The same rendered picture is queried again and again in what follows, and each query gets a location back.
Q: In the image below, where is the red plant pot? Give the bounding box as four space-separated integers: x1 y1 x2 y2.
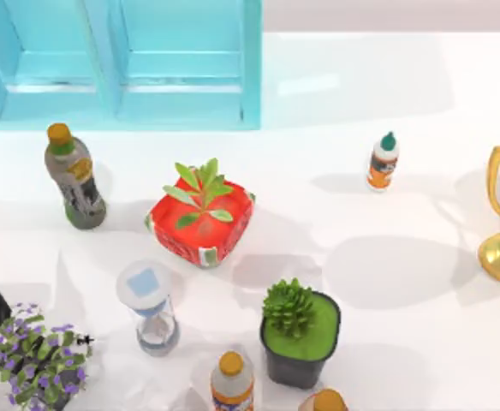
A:
144 158 257 270

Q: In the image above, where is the small bottle with green cap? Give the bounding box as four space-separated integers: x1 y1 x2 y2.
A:
365 131 402 193

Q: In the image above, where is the black pot with green plant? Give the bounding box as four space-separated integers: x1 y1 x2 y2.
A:
259 277 342 390

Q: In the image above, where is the hourglass with blue sand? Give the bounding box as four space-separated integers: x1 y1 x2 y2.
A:
116 259 181 357

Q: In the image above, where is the light blue rack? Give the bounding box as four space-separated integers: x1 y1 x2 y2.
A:
0 0 263 132

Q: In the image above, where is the grey bottle with orange cap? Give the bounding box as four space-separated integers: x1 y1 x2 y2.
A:
44 122 108 231

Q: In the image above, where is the white bottle with orange cap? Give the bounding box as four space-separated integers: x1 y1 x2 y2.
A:
210 350 255 411

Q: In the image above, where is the orange capped bottle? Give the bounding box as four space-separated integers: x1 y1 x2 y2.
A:
297 388 350 411

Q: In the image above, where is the purple flower plant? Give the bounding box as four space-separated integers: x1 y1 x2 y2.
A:
0 302 95 411

